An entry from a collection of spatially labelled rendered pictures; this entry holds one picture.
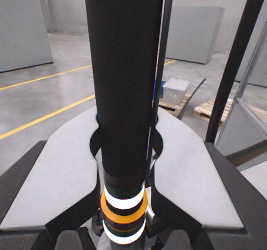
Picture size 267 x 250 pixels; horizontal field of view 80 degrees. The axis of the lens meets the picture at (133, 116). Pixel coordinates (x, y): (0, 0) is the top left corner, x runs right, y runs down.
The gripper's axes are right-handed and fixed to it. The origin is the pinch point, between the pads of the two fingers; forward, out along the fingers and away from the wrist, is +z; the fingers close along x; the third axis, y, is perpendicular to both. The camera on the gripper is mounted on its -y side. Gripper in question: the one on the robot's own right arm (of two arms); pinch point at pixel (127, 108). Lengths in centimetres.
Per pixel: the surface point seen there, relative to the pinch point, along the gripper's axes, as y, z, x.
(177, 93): 114, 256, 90
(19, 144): 151, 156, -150
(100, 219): 29.8, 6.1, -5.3
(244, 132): 65, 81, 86
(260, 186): 29.0, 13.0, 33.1
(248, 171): 29.6, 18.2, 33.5
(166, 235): 18.6, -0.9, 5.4
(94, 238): 39.2, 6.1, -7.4
